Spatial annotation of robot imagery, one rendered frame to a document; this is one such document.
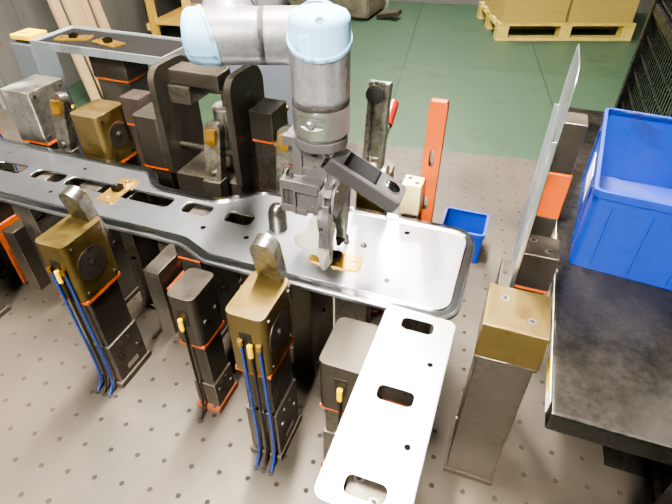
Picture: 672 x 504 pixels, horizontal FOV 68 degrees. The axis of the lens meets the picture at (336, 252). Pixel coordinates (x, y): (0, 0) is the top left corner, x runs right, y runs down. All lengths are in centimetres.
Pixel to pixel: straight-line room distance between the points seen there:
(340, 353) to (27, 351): 74
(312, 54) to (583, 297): 48
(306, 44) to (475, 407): 54
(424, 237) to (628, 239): 30
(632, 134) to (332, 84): 60
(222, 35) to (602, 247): 60
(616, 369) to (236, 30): 63
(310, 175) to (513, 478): 60
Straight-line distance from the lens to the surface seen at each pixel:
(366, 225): 87
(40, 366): 119
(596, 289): 79
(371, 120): 88
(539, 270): 75
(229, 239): 86
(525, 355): 67
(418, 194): 87
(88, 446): 103
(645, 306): 80
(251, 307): 66
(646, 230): 78
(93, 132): 120
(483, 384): 73
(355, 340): 70
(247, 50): 72
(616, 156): 106
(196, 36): 73
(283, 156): 97
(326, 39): 61
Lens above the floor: 151
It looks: 39 degrees down
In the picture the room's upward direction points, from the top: straight up
